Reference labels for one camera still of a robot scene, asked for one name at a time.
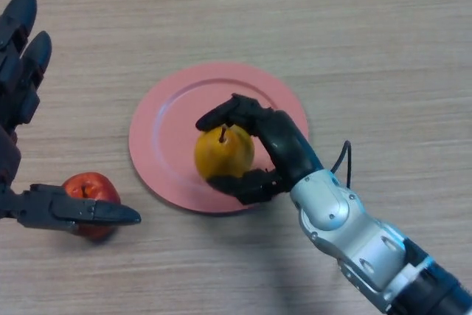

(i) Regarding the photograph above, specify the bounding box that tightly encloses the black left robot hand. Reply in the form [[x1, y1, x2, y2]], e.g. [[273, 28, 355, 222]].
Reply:
[[0, 0, 142, 235]]

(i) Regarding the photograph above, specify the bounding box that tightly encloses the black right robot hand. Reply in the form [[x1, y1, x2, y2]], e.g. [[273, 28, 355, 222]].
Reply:
[[195, 93, 325, 205]]

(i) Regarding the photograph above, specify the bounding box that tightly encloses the yellow pear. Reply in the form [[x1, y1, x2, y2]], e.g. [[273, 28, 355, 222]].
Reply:
[[194, 125, 256, 180]]

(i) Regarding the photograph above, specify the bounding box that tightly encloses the pink round plate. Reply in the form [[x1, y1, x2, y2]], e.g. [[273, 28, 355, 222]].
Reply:
[[128, 62, 310, 215]]

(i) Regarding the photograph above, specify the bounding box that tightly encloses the red apple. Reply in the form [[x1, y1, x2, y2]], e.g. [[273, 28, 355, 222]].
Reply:
[[60, 171, 122, 240]]

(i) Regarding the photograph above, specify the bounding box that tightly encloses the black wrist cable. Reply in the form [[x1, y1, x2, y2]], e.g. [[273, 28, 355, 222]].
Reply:
[[330, 140, 353, 187]]

